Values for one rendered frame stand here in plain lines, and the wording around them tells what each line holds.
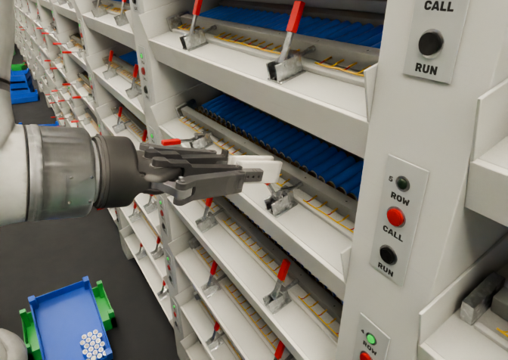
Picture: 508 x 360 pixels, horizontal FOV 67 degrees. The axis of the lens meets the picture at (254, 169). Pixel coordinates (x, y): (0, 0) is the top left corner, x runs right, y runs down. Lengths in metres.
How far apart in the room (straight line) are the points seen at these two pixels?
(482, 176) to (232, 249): 0.56
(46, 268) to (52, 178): 1.70
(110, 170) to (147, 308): 1.35
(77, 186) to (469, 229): 0.34
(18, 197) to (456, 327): 0.41
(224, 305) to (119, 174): 0.61
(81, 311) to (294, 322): 1.11
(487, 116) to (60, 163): 0.34
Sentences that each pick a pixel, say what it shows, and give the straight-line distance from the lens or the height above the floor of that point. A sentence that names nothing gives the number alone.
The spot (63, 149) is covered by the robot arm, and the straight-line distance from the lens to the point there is 0.38.
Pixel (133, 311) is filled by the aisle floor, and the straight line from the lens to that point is 1.71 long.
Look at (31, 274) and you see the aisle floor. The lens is 2.06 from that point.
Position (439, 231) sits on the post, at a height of 1.02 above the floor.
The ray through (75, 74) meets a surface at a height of 0.74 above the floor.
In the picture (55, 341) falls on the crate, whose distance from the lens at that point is 1.62.
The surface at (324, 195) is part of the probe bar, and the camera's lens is 0.54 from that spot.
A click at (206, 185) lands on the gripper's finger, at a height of 1.01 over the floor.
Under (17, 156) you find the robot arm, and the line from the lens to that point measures 0.37.
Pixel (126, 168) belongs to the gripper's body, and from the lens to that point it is 0.39.
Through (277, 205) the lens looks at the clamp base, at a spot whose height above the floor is 0.92.
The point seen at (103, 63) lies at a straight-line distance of 1.58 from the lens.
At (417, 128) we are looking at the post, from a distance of 0.33.
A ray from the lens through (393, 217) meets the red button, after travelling 0.36.
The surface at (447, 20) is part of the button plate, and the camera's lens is 0.31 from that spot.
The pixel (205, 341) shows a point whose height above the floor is 0.34.
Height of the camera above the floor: 1.21
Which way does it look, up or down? 27 degrees down
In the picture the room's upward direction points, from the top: straight up
